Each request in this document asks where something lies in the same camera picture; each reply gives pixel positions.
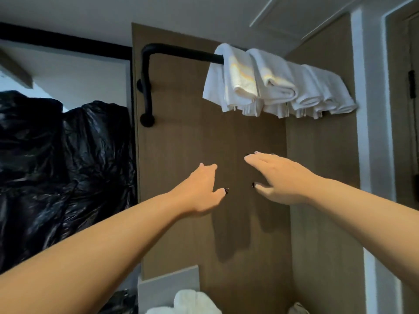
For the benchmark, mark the person's left hand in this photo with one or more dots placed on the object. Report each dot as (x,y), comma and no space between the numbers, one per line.
(196,192)

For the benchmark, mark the person's right hand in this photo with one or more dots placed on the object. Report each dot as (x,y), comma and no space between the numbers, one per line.
(288,183)

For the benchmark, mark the person's right thumb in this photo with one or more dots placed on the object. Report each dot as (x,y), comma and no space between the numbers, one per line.
(262,189)

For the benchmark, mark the person's left thumb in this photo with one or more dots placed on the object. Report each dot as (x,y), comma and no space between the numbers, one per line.
(221,192)

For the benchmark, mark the person's left forearm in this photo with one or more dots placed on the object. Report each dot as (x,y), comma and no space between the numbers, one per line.
(98,251)

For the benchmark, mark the person's right forearm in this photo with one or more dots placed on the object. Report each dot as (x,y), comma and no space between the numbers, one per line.
(370,219)

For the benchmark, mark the folded white towel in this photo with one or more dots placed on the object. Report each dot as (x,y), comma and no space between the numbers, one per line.
(275,81)
(337,93)
(234,78)
(307,91)

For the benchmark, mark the grey white box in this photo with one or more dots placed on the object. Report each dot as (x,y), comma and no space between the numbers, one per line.
(167,287)

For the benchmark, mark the fluffy white towel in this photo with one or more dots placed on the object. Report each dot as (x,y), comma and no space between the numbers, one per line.
(193,304)

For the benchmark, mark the small white cloth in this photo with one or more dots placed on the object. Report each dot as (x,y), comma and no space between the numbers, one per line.
(298,309)

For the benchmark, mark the black plastic bag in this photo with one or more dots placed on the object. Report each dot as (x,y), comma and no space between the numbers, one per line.
(29,166)
(98,160)

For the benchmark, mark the brown door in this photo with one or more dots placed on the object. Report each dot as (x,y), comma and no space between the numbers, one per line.
(409,111)

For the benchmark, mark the black door hinge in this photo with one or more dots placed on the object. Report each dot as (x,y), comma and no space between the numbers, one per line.
(411,84)

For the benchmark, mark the white door frame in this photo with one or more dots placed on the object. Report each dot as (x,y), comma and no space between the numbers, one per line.
(373,127)

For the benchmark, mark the black metal towel rail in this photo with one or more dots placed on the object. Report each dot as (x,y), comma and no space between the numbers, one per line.
(147,81)

